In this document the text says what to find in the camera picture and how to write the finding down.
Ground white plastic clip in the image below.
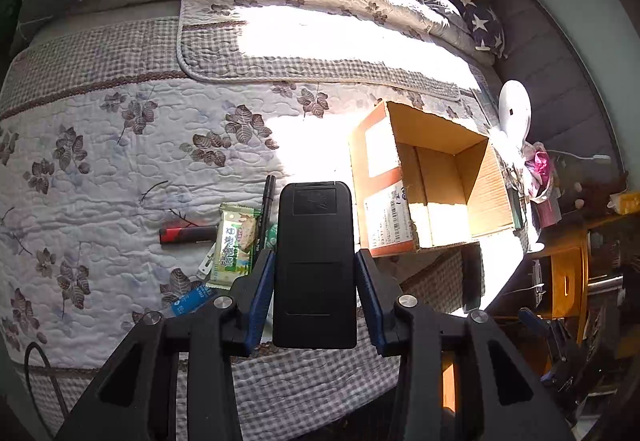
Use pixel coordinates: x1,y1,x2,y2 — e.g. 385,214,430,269
196,244,216,281

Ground open cardboard box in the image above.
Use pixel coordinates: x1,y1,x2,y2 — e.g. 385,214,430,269
349,102,514,257

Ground black rectangular case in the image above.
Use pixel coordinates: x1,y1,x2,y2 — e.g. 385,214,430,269
272,181,357,350

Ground folded floral quilt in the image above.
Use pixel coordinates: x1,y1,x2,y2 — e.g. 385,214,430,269
177,0,494,91

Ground green white glue stick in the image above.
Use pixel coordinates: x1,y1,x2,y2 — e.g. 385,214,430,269
264,223,278,250

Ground wooden bedside table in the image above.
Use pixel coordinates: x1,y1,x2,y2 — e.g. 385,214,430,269
527,213,639,359

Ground black marker pen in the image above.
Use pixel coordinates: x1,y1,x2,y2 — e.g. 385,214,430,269
256,174,276,253

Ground blue glue tube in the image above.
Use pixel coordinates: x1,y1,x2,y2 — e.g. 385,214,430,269
170,285,217,317

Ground green seaweed snack packet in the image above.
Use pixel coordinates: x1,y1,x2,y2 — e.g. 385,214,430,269
207,202,262,289

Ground red black lighter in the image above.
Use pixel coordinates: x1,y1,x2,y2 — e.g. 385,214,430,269
158,225,218,246

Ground pink flower decoration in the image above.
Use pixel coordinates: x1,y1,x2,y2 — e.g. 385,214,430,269
522,142,555,204

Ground star-pattern navy pillow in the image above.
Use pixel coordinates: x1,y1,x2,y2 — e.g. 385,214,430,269
451,0,506,58

